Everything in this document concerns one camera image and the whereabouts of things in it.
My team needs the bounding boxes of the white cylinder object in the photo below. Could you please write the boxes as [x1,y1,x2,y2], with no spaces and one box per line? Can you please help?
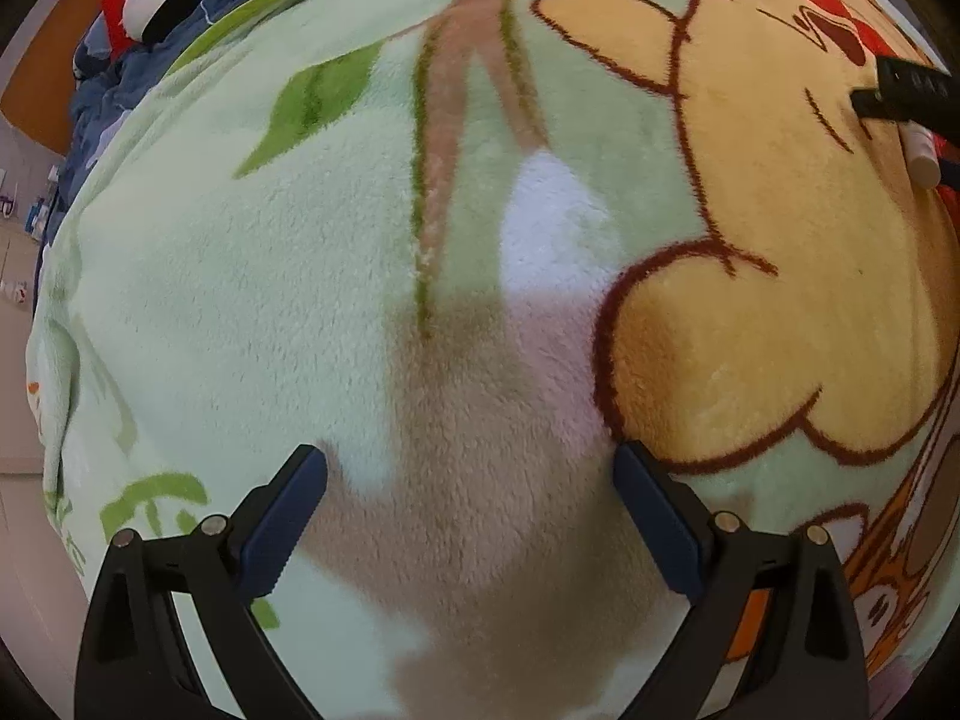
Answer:
[898,122,940,190]

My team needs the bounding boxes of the green cartoon fleece blanket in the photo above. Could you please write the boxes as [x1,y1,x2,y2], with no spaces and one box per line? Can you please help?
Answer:
[26,0,958,718]

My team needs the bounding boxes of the items on floor left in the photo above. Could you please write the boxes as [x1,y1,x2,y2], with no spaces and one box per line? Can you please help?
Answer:
[2,164,65,309]

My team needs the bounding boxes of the navy blue leaf quilt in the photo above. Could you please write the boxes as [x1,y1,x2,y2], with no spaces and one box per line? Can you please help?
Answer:
[35,0,378,272]

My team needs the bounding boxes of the wooden headboard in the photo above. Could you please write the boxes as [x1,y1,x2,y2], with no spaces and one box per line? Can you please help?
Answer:
[2,0,101,156]

